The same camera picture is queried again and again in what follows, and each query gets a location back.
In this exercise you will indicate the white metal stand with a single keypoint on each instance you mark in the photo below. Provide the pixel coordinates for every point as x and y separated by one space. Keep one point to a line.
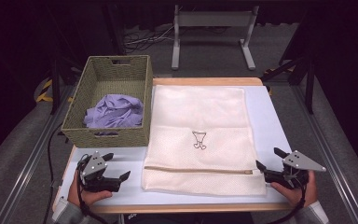
213 19

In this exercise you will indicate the person's right hand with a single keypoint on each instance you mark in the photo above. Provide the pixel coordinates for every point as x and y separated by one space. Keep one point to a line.
296 196

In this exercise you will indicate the person's left hand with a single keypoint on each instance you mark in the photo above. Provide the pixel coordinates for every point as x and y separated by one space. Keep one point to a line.
87 196

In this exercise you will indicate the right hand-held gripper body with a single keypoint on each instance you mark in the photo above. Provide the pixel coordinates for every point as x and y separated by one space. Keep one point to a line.
301 163

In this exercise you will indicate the white mesh laundry bag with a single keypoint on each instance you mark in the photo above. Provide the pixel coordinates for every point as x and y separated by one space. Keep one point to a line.
199 109

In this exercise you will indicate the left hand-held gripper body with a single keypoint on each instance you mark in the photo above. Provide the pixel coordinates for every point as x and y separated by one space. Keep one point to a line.
94 166

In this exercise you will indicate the black metal stand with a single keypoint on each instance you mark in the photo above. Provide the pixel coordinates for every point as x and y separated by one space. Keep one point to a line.
55 84
309 87

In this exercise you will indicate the purple garment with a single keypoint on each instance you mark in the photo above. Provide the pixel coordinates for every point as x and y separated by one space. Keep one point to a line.
115 112

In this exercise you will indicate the yellow black striped tape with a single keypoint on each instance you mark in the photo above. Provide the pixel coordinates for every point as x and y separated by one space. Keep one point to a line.
45 91

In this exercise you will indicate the green woven basket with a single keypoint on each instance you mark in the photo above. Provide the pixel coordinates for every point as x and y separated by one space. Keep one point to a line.
80 104

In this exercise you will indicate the metal floor rail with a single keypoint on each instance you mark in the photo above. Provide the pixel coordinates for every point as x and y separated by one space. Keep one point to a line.
332 168
31 161

